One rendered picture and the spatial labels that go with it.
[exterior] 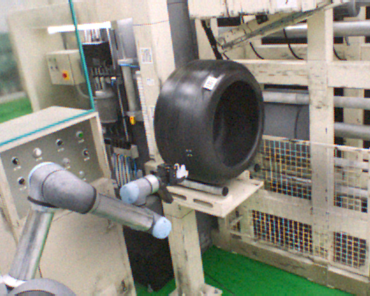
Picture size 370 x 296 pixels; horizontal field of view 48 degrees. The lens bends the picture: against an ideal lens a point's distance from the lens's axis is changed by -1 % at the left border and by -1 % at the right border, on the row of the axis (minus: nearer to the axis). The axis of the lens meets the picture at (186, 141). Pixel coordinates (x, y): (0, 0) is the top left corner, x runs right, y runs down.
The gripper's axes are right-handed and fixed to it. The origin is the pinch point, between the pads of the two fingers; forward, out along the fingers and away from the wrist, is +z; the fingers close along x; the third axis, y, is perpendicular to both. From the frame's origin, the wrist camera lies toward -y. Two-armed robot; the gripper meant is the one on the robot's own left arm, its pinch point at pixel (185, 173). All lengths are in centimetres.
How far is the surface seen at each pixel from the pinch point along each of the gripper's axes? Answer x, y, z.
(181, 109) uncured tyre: -1.7, 29.5, -2.6
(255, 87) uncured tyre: -12, 34, 39
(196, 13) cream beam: 19, 69, 36
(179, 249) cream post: 30, -59, 25
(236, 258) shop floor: 30, -93, 83
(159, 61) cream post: 25, 48, 14
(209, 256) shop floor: 47, -94, 75
